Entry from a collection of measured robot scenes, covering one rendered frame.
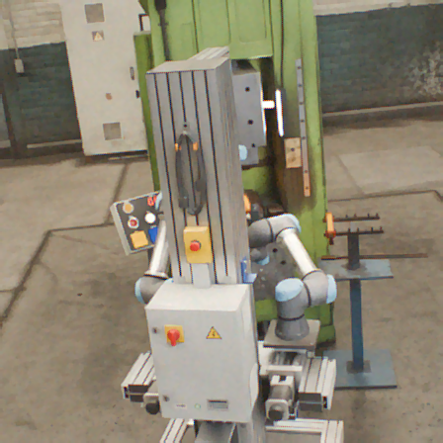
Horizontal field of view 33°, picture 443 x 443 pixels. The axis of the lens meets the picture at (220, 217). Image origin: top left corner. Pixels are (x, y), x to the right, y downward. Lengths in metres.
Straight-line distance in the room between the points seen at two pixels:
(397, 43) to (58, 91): 4.50
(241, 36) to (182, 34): 0.32
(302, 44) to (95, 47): 5.43
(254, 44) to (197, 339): 1.96
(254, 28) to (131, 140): 5.55
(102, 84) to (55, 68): 0.94
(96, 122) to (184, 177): 6.88
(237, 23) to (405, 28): 6.28
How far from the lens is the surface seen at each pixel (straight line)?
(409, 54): 10.29
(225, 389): 2.76
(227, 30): 4.11
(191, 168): 2.66
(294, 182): 4.33
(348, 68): 10.13
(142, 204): 4.00
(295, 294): 3.12
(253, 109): 4.04
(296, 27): 4.16
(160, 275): 3.33
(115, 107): 9.43
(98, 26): 9.31
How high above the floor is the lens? 2.40
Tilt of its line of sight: 20 degrees down
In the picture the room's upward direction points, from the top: 6 degrees counter-clockwise
